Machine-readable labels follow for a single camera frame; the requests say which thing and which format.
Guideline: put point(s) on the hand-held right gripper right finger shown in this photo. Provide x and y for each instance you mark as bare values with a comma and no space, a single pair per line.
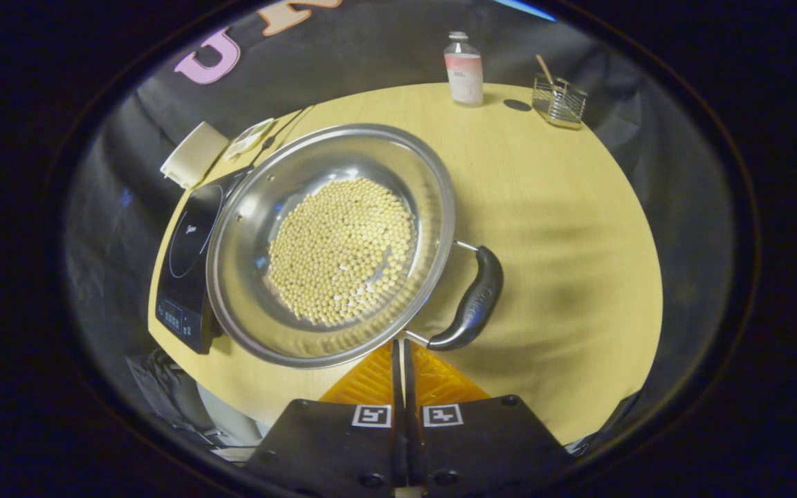
481,443

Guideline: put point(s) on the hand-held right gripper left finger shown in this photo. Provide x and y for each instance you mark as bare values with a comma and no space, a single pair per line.
343,443

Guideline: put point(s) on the black induction cooktop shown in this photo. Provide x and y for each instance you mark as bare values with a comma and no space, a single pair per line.
187,277

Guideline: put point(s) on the white rounded object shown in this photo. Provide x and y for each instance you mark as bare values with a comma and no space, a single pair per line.
232,418

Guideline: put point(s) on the dark cloth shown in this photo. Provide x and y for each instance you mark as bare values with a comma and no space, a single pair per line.
163,391

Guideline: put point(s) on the pile of yellow beans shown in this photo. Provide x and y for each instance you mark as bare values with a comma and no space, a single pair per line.
343,252

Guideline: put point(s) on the small white dish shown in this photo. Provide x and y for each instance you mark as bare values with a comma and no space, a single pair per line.
250,138

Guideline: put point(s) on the white toaster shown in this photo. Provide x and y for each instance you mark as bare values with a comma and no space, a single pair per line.
194,155

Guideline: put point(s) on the black round disc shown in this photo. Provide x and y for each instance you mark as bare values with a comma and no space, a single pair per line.
517,105

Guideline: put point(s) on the clear bottle with pink label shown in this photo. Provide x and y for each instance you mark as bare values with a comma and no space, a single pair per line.
464,72

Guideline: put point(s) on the wooden stick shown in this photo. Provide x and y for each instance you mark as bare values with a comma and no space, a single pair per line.
545,69

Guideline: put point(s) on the black backdrop cloth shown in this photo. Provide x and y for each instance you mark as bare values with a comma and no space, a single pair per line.
371,62

